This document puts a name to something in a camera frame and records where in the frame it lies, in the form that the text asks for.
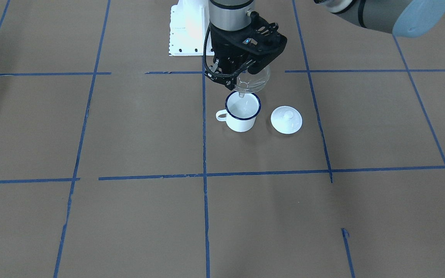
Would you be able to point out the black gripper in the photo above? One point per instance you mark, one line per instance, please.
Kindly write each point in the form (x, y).
(223, 43)

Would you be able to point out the white pedestal column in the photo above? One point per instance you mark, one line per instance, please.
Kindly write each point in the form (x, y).
(188, 25)

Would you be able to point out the white enamel cup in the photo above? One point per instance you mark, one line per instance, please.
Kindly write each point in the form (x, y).
(240, 113)

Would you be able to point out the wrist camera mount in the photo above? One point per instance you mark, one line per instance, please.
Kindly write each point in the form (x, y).
(268, 42)

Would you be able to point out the white enamel cup lid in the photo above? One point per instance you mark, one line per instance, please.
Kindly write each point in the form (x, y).
(286, 120)

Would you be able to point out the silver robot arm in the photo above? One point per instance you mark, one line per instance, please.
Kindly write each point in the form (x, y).
(402, 18)

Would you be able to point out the clear plastic funnel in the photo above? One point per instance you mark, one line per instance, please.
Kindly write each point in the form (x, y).
(248, 83)

